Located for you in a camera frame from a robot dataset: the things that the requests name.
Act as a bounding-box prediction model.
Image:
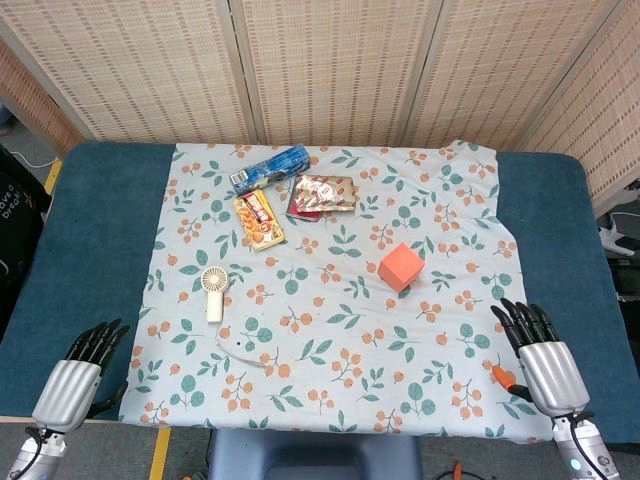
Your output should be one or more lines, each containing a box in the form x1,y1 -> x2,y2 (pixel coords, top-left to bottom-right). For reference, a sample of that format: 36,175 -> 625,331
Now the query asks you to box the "black bag with lettering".
0,143 -> 54,335

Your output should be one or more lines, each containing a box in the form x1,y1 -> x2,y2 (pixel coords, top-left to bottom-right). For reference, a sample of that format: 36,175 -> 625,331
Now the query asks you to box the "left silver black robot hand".
31,318 -> 131,434

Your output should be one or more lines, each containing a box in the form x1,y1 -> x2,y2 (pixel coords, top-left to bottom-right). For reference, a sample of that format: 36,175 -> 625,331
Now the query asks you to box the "gold red foil packet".
290,173 -> 358,214

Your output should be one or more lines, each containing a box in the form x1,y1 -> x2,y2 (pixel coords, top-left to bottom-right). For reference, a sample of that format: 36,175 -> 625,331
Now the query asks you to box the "yellow biscuit box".
233,189 -> 288,252

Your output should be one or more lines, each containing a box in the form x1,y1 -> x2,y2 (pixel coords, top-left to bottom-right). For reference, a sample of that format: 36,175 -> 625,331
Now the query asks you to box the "bamboo folding screen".
0,0 -> 640,219

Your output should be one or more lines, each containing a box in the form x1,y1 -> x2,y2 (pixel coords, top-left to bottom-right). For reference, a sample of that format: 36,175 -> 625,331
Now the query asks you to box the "orange cube box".
377,242 -> 427,293

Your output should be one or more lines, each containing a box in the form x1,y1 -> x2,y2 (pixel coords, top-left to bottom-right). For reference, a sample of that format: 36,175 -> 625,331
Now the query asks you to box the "cream handheld fan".
200,266 -> 229,324

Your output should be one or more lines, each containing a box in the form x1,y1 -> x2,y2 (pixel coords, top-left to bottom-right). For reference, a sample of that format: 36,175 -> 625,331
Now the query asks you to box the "red flat box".
285,195 -> 324,222

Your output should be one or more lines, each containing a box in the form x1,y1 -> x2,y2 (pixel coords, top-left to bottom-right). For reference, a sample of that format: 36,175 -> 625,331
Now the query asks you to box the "floral tablecloth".
117,139 -> 555,445

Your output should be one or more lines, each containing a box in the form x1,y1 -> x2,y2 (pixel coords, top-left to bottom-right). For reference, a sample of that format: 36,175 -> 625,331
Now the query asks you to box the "blue snack packet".
228,143 -> 312,196

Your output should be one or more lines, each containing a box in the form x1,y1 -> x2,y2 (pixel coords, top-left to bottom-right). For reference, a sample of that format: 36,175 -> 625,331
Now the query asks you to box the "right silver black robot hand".
490,297 -> 596,419

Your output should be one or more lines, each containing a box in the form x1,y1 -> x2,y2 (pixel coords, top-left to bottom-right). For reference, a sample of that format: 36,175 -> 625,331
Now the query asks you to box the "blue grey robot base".
206,428 -> 422,480

